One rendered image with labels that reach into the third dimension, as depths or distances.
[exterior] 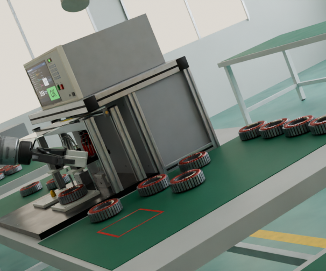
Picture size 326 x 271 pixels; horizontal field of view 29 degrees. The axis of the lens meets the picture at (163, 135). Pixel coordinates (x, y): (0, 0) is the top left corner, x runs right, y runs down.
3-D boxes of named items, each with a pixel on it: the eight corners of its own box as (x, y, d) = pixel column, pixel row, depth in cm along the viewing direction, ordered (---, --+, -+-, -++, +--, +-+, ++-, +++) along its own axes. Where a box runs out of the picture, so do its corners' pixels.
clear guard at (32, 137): (27, 161, 202) (20, 143, 201) (9, 161, 223) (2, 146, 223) (111, 121, 217) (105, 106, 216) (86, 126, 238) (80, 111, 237)
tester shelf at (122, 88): (88, 112, 212) (83, 99, 211) (32, 125, 272) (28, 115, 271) (189, 66, 231) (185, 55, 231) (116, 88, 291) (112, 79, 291)
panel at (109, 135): (155, 173, 224) (123, 96, 219) (89, 172, 282) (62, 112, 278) (157, 172, 224) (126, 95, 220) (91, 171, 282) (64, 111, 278)
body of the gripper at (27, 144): (19, 161, 199) (48, 164, 201) (15, 165, 191) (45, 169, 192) (21, 138, 199) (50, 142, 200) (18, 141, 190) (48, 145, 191)
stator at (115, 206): (91, 226, 194) (86, 215, 194) (91, 218, 205) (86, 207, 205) (124, 212, 195) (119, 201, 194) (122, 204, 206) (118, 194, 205)
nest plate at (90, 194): (64, 212, 221) (63, 208, 221) (51, 209, 234) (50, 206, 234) (100, 193, 228) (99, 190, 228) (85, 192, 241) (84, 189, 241)
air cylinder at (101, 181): (106, 187, 233) (100, 174, 232) (99, 187, 240) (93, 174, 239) (118, 182, 235) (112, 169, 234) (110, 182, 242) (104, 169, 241)
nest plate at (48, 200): (44, 208, 242) (43, 205, 242) (33, 206, 256) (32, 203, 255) (77, 191, 249) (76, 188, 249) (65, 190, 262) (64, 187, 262)
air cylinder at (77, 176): (83, 186, 254) (78, 174, 254) (77, 186, 261) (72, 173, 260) (94, 180, 257) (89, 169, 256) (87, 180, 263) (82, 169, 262)
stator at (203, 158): (178, 176, 214) (174, 166, 213) (184, 166, 224) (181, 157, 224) (208, 166, 210) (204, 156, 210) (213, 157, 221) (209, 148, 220)
